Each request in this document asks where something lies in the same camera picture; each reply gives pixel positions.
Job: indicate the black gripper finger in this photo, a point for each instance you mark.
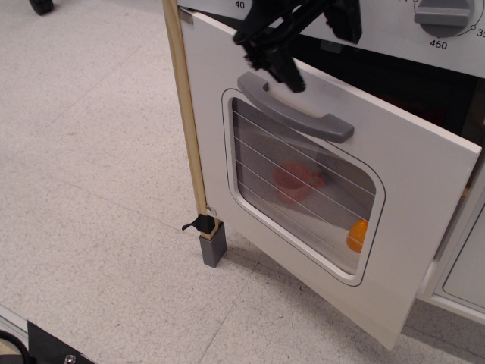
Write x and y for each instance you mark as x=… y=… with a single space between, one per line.
x=286 y=70
x=344 y=19

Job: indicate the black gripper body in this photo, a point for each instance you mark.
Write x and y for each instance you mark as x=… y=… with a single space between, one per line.
x=270 y=25

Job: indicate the grey oven door handle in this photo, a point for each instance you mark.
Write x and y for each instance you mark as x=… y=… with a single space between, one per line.
x=328 y=127

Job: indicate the white oven door with window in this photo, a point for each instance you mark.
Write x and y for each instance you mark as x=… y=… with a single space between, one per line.
x=349 y=193

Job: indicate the white toy oven cabinet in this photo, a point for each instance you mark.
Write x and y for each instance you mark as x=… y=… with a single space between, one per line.
x=389 y=30

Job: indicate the metal upper door hinge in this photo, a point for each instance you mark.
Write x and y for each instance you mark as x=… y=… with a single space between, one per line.
x=185 y=15

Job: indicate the grey temperature knob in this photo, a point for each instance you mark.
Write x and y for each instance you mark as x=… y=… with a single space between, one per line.
x=444 y=13

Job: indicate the red toy cup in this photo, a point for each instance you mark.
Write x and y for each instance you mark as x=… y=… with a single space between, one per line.
x=293 y=181

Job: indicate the black tape strip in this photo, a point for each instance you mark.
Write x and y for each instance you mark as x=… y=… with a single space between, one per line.
x=203 y=223

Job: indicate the orange toy egg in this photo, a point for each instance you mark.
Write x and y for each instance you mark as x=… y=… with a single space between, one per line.
x=356 y=235

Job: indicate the grey plastic foot cap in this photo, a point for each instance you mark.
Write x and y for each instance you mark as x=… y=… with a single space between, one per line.
x=214 y=249

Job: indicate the black caster wheel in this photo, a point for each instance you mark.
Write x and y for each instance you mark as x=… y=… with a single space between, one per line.
x=42 y=7

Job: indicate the white lower drawer front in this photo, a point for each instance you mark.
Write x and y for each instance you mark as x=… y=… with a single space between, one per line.
x=455 y=278

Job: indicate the light wooden corner post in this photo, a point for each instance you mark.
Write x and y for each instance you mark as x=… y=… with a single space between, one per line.
x=178 y=55

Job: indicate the black base plate with screw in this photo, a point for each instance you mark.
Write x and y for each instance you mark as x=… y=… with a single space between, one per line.
x=45 y=348

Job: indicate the aluminium frame rail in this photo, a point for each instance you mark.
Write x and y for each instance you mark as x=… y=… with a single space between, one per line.
x=14 y=324

